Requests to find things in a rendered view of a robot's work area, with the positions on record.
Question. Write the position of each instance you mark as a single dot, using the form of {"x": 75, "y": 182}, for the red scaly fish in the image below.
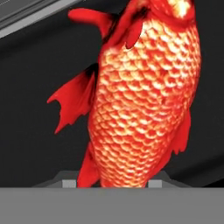
{"x": 145, "y": 96}

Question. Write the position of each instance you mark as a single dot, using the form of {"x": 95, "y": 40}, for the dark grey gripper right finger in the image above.
{"x": 159, "y": 180}

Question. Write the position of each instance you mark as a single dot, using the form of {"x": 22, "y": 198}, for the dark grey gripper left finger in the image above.
{"x": 66, "y": 180}

